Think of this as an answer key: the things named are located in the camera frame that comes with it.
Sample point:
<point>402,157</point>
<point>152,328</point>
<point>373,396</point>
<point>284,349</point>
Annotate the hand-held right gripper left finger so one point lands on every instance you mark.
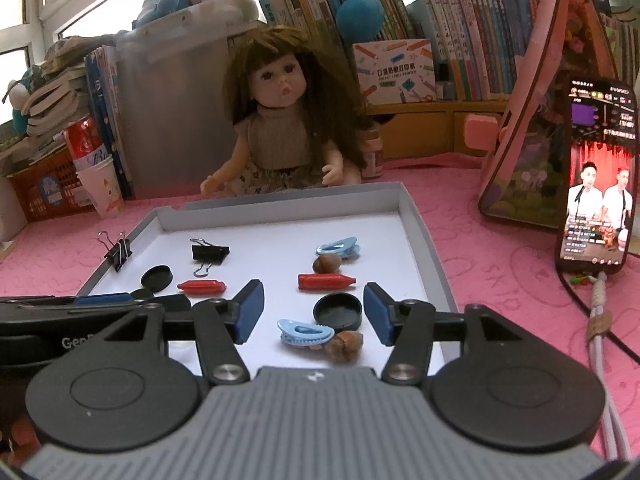
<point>250,310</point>

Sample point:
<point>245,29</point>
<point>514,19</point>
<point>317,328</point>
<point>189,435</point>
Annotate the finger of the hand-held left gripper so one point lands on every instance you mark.
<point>102,299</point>
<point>172,303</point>

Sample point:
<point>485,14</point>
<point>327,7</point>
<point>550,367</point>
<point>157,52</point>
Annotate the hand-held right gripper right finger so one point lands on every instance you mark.
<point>377,312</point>

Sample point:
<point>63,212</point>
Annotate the small black round lid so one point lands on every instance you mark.
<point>338,311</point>

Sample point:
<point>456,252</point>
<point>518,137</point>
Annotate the brown wooden nut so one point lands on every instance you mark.
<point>327,263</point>
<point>344,347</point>

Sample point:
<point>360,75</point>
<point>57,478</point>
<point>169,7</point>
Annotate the blue hair clip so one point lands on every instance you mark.
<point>305,333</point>
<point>340,247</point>

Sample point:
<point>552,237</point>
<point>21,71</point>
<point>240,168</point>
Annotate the black binder clip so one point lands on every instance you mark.
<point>209,252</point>
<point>119,252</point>

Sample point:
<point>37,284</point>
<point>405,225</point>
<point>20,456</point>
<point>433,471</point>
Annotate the grey cardboard box lid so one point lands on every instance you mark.
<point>280,230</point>

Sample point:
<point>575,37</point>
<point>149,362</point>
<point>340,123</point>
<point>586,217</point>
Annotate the white paper cup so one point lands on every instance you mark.
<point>102,190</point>

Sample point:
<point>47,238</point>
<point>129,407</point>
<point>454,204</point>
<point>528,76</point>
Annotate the orange plastic basket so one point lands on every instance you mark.
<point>40,190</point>

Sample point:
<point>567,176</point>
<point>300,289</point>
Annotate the pink rabbit-print towel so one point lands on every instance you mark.
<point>500,270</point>

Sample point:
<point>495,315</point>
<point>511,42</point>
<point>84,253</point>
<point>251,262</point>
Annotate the pink-lidded jar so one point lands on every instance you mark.
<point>372,155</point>

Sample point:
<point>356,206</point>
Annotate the red soda can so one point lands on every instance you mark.
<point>82,142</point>

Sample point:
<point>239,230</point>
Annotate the brown-haired doll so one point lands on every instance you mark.
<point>280,135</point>

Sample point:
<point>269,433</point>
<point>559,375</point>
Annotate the upright blue books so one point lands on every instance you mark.
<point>105,110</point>

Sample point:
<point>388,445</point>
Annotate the wooden drawer unit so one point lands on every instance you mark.
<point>430,130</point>

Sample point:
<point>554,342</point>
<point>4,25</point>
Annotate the grey translucent storage box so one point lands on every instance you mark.
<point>165,110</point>

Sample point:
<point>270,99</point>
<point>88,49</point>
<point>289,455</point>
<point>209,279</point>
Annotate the stack of worn books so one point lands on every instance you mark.
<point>55,95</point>

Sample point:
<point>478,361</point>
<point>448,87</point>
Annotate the teal plush toy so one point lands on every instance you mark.
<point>19,100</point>

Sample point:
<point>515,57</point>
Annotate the colourful printed carton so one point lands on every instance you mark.
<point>395,72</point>

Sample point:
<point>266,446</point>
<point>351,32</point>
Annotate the black smartphone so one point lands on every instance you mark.
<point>597,175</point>

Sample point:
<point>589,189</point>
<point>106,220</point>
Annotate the blue plush toy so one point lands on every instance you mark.
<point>160,10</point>

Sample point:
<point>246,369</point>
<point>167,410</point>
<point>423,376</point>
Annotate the row of shelved books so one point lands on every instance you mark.
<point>475,35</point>

